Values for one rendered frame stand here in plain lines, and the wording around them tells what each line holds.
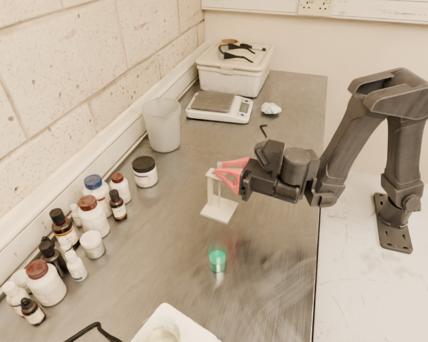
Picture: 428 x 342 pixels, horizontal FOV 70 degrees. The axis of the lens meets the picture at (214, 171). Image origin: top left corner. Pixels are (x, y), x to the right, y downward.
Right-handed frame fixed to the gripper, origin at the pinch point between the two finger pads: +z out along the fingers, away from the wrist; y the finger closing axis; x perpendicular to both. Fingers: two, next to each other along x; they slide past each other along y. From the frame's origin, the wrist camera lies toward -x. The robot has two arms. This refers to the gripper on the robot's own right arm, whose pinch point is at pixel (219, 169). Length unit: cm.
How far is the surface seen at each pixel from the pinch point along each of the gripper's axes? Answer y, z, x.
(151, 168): -0.8, 22.0, 7.9
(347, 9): -107, -13, -18
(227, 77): -68, 27, 6
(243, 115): -48, 12, 12
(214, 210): 1.4, 0.9, 13.5
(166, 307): 33.2, -4.8, 5.5
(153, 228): 13.3, 12.5, 14.3
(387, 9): -110, -29, -19
